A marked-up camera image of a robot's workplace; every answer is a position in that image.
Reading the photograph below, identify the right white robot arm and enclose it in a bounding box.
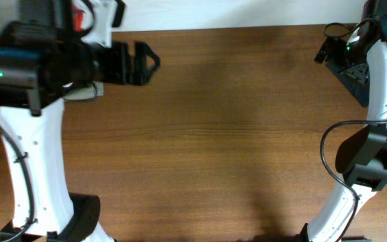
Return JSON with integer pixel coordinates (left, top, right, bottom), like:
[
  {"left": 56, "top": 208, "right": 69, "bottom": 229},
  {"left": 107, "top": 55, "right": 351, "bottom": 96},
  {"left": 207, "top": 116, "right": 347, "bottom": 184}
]
[{"left": 296, "top": 13, "right": 387, "bottom": 241}]

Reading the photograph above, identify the beige folded garment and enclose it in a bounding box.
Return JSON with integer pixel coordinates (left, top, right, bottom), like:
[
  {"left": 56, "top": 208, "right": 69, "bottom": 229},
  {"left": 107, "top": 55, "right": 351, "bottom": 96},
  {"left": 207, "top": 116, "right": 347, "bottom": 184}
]
[{"left": 63, "top": 81, "right": 104, "bottom": 102}]

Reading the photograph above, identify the orange soccer t-shirt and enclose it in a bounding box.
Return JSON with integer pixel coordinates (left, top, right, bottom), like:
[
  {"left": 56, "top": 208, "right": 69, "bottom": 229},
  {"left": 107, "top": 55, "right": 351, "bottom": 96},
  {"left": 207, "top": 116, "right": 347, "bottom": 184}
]
[{"left": 73, "top": 5, "right": 84, "bottom": 32}]

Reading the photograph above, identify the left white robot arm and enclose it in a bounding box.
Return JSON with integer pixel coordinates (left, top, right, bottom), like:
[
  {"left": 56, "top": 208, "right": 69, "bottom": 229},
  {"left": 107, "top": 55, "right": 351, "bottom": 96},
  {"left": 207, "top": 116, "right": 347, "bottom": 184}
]
[{"left": 0, "top": 21, "right": 161, "bottom": 241}]

